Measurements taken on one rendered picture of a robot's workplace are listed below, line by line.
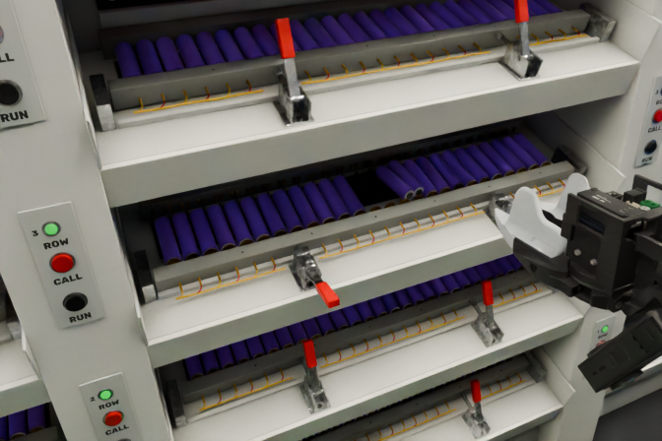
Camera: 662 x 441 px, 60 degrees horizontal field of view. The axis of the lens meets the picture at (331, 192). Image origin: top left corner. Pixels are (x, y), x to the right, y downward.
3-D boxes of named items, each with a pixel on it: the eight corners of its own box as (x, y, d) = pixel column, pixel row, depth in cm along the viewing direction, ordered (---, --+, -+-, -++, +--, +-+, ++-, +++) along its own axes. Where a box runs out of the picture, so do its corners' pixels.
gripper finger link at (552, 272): (540, 223, 50) (630, 267, 44) (538, 241, 51) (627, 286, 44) (501, 240, 48) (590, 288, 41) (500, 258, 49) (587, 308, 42)
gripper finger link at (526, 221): (500, 164, 52) (587, 200, 45) (496, 221, 55) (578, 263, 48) (476, 173, 51) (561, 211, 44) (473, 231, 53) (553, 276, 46)
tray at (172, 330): (596, 227, 79) (627, 176, 72) (152, 369, 59) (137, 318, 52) (510, 140, 92) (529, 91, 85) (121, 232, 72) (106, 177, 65)
